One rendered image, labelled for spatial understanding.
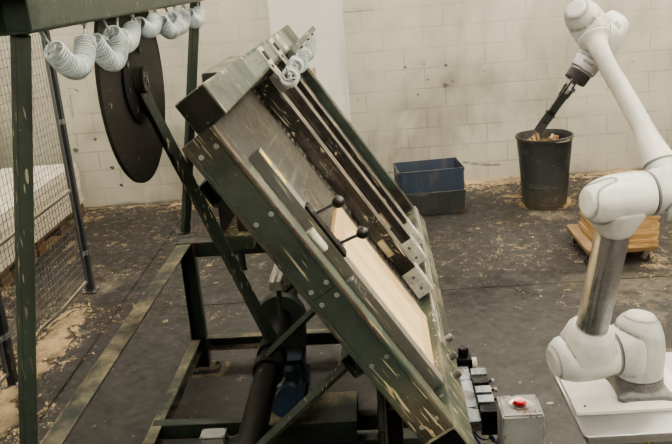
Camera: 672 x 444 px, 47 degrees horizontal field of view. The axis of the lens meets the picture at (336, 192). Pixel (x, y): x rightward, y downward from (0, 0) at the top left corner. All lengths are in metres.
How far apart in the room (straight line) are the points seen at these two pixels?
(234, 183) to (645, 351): 1.44
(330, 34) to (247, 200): 4.39
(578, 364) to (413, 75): 5.54
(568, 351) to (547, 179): 4.55
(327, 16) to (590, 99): 3.06
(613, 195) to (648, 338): 0.62
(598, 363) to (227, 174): 1.33
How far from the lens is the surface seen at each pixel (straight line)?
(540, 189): 7.12
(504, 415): 2.37
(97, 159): 8.43
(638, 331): 2.72
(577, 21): 2.48
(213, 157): 2.08
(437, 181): 7.01
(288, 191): 2.33
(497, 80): 7.96
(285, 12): 6.40
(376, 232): 3.10
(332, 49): 6.40
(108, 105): 2.81
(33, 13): 2.18
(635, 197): 2.31
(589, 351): 2.61
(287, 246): 2.12
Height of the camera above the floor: 2.19
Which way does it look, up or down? 16 degrees down
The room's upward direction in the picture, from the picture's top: 5 degrees counter-clockwise
